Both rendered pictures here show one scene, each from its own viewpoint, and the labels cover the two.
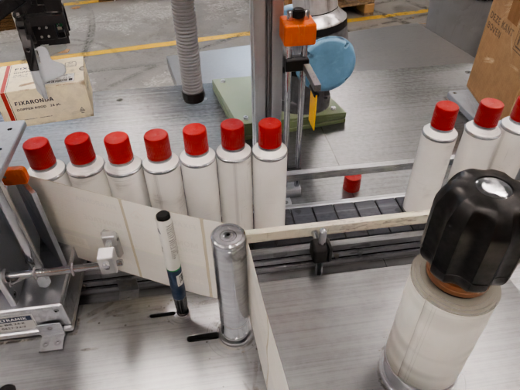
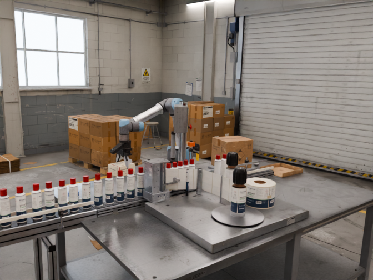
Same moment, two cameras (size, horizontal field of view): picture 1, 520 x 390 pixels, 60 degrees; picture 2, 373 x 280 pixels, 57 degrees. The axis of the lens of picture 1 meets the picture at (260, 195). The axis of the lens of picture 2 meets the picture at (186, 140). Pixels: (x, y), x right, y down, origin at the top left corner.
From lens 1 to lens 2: 2.03 m
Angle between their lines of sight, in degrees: 39
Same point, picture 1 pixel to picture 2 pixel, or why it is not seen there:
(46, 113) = (126, 172)
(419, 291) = (228, 169)
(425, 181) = (217, 170)
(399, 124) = not seen: hidden behind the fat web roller
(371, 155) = not seen: hidden behind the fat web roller
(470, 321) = not seen: hidden behind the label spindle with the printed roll
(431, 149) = (217, 163)
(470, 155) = (223, 164)
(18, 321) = (162, 195)
